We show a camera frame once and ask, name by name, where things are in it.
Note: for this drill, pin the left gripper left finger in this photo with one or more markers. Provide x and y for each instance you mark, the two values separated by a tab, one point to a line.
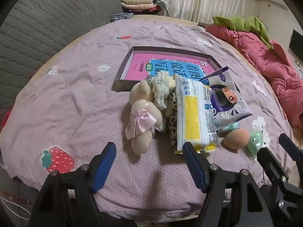
68	199

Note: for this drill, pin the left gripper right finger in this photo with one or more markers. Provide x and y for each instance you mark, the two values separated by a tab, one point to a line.
231	198

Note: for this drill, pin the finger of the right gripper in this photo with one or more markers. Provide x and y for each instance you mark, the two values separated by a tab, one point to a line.
273	170
290	147

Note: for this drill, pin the green sponge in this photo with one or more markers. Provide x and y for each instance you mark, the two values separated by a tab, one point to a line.
259	137

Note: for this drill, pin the orange makeup sponge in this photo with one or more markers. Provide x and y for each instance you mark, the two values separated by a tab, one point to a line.
236	139

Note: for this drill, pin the purple cartoon snack bag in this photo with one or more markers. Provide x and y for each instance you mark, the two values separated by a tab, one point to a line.
227	103

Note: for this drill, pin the white yellow tissue pack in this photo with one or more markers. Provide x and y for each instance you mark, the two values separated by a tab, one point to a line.
195	118

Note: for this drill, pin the leopard print scrunchie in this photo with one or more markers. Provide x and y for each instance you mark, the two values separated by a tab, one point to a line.
171	118

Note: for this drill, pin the beige mouse plush pink dress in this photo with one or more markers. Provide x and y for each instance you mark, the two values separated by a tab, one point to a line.
145	118

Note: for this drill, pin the floral cream scrunchie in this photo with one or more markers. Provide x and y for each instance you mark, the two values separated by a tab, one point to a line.
161	84

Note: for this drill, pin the green tissue pack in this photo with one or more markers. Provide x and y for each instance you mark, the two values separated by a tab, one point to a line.
229	128

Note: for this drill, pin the pink patterned bedsheet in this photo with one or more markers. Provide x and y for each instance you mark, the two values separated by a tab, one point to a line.
70	104

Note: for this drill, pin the red pink comforter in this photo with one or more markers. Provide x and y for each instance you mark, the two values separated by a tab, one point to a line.
272	64

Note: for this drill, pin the green garment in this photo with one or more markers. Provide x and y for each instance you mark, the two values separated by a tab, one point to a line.
252	24

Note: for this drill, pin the pink blue book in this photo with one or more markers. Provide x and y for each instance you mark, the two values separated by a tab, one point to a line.
141	64

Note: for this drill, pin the shallow dark cardboard box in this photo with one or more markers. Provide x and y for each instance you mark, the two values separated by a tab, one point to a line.
126	85

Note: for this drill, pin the grey quilted headboard cover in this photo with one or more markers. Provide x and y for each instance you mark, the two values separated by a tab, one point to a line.
35	30

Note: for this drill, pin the blue patterned cloth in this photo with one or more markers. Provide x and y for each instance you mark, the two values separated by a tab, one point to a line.
121	16

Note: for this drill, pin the stack of folded clothes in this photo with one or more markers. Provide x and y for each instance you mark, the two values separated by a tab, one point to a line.
142	7

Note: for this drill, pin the black wall television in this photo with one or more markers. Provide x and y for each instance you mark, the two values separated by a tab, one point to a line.
296	44

